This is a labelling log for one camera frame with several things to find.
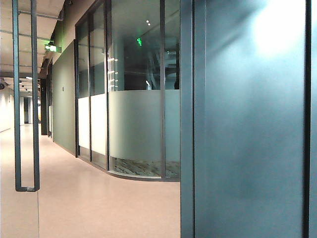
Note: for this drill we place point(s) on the person head dark silhouette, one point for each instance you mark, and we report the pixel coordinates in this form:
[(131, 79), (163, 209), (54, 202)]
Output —
[(176, 85)]

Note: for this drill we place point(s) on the green exit sign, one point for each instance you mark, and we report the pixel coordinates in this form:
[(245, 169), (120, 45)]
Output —
[(53, 47)]

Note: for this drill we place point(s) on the grey ceiling pipe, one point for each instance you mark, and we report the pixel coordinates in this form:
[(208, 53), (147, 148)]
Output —
[(47, 15)]

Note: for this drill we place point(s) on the clear glass door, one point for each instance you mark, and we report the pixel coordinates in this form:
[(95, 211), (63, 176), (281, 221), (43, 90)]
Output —
[(24, 215)]

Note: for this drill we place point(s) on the curved glass partition black frame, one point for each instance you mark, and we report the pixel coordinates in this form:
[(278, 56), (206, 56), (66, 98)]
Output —
[(135, 119)]

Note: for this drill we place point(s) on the frosted glass door dark frame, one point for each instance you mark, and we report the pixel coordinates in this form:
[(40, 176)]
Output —
[(247, 148)]

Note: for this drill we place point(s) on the dark corridor door frame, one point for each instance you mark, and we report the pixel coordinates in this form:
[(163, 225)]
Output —
[(44, 111)]

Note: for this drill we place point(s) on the ceiling security camera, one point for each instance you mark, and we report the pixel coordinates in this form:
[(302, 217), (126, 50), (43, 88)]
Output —
[(2, 85)]

